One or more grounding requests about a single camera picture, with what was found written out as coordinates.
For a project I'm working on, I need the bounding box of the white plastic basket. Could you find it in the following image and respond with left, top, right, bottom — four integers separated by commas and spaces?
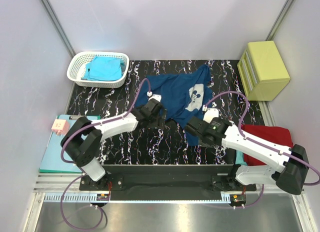
66, 51, 130, 88

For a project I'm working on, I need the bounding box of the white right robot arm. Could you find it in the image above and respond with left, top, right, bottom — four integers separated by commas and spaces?
185, 116, 309, 195

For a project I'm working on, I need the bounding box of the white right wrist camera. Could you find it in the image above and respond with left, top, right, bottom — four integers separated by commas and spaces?
202, 105, 219, 124

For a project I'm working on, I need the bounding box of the light blue t-shirt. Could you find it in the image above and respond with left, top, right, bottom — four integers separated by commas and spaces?
81, 56, 125, 82

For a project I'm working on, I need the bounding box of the yellow-green drawer box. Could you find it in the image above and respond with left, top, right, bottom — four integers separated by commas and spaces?
237, 40, 291, 102

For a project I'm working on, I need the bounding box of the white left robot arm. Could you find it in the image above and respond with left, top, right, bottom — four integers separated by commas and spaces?
60, 94, 167, 190

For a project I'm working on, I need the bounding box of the dark blue t-shirt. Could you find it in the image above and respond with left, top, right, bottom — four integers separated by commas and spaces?
134, 64, 215, 147

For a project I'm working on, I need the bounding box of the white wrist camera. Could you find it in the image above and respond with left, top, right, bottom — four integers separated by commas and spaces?
146, 91, 162, 103
202, 105, 219, 124

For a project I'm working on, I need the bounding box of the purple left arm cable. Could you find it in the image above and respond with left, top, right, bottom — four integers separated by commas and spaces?
58, 78, 153, 230

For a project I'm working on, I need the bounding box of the pink small box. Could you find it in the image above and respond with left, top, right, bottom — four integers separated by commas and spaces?
51, 119, 70, 136

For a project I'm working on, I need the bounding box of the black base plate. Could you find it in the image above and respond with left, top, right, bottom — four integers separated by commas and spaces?
79, 165, 257, 203

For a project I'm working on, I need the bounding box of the teal folded cloth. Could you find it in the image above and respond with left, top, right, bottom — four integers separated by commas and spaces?
234, 150, 248, 166

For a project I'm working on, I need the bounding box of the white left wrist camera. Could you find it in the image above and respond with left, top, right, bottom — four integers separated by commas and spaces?
146, 91, 162, 103

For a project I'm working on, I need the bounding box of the red folded t-shirt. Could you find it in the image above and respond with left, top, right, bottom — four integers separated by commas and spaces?
241, 124, 294, 166

